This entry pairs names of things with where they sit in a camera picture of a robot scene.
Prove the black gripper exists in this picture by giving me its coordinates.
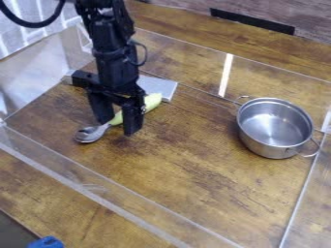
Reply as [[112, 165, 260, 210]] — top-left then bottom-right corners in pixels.
[[88, 43, 145, 136]]

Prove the spoon with yellow handle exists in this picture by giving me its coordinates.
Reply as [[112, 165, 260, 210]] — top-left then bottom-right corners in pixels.
[[74, 93, 161, 143]]

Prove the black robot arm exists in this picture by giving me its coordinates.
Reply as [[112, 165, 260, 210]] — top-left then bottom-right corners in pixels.
[[72, 0, 147, 136]]

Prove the silver pot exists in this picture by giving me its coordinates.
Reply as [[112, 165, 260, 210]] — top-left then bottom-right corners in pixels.
[[235, 95, 320, 160]]

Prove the grey block with dark end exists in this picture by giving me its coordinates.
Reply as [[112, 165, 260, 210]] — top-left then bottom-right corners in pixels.
[[61, 70, 179, 103]]

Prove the blue object at bottom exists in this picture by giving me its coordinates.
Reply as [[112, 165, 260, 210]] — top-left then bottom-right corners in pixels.
[[26, 236, 64, 248]]

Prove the black cable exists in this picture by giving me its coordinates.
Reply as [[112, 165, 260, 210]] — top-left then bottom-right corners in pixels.
[[0, 0, 68, 29]]

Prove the black strip on wall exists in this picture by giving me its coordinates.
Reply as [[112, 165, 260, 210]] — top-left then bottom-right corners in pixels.
[[209, 8, 295, 35]]

